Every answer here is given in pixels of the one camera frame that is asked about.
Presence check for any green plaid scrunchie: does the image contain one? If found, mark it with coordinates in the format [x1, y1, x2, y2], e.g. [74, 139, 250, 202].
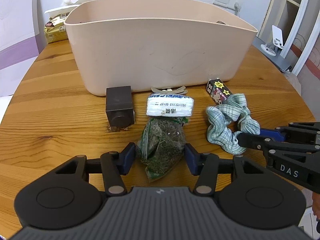
[206, 93, 260, 155]

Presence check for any green dried herb bag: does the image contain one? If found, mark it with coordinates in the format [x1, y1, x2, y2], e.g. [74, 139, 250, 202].
[136, 116, 188, 182]

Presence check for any blue white tissue pack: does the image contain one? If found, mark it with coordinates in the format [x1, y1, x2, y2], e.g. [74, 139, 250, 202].
[146, 93, 194, 117]

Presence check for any black cartoon card box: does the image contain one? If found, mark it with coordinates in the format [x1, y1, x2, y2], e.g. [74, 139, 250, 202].
[206, 79, 233, 105]

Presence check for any beige hair clip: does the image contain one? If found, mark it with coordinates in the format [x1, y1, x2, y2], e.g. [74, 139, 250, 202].
[151, 86, 188, 95]

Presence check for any dark brown cube box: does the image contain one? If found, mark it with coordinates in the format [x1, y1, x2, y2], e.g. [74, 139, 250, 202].
[106, 86, 135, 128]

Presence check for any white phone stand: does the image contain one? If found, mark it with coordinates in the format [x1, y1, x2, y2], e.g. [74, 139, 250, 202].
[260, 25, 284, 56]

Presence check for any white bookshelf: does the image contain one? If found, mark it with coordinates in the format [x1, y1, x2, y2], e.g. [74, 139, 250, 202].
[258, 0, 319, 75]

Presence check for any beige plastic storage bin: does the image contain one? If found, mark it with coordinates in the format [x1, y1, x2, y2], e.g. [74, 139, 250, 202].
[65, 0, 257, 96]

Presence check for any gold snack bag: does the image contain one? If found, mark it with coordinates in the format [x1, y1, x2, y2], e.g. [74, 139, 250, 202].
[44, 14, 68, 43]

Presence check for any white snack package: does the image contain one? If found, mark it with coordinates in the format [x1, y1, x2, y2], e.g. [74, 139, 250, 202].
[44, 5, 78, 18]

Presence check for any white wall socket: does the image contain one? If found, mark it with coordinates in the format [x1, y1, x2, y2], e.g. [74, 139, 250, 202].
[227, 0, 242, 11]

